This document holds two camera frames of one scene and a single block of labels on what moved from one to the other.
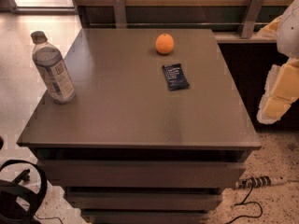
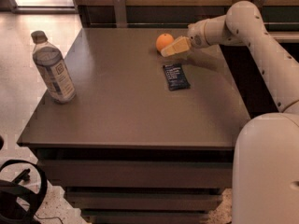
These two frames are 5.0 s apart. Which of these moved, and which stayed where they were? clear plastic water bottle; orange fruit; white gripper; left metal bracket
Moved: white gripper
Stayed: orange fruit; left metal bracket; clear plastic water bottle
